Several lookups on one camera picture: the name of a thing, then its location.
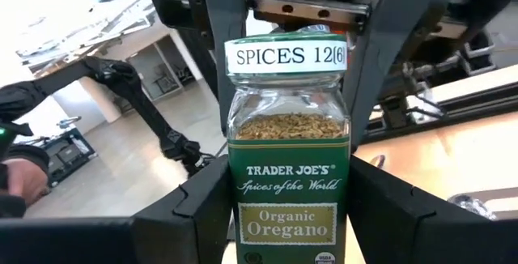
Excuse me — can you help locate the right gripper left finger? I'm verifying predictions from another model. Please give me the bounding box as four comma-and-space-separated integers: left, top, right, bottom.
131, 155, 236, 264

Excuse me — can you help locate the black floor crate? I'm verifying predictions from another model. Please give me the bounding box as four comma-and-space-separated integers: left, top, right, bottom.
40, 128, 98, 188

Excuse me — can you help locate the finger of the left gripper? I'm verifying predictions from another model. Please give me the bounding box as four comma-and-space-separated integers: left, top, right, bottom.
343, 0, 449, 152
197, 0, 249, 138

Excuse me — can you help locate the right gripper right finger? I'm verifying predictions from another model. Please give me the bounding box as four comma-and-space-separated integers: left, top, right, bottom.
348, 155, 479, 264

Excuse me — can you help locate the green-lid oregano spice jar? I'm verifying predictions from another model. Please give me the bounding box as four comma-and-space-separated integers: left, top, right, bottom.
224, 23, 351, 264

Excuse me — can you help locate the person's hand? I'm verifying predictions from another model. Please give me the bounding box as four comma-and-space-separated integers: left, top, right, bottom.
0, 157, 50, 216

